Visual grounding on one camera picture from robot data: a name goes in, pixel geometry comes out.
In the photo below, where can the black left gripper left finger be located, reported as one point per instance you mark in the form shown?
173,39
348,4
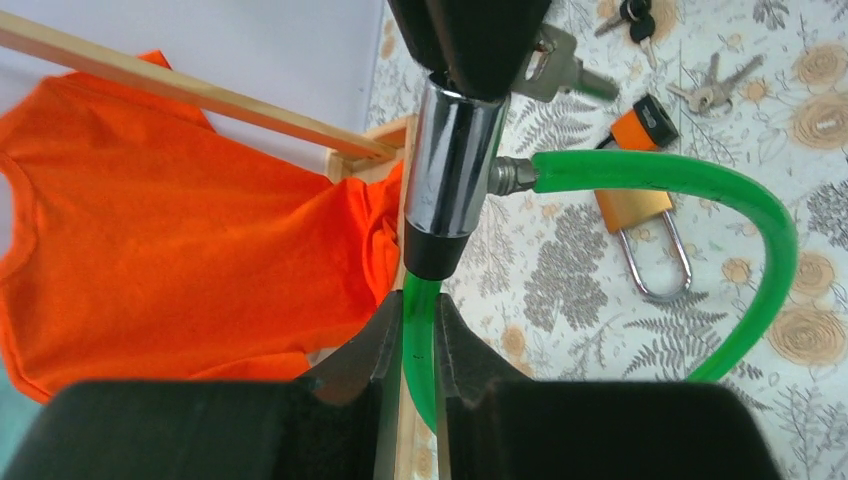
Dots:
338,420

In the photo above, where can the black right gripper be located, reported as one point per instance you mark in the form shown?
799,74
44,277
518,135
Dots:
478,45

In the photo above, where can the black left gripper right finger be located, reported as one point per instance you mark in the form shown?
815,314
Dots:
494,422

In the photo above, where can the silver cable lock key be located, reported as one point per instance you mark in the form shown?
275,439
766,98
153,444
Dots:
552,67

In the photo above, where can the green cable lock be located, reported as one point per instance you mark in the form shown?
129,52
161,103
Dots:
453,167

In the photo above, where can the black head keys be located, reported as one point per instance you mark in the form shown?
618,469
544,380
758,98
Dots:
637,16

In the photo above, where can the wooden clothes rack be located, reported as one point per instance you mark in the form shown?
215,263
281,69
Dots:
284,135

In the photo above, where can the orange black padlock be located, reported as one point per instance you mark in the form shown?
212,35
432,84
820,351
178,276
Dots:
645,127

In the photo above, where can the brass padlock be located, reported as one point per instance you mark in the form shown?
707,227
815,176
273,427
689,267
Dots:
624,209

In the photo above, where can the silver keys bunch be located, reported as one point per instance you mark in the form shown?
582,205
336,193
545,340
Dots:
714,92

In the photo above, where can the orange t-shirt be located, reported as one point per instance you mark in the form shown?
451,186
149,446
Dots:
146,245

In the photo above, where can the teal t-shirt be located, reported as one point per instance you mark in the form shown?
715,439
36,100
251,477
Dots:
17,413

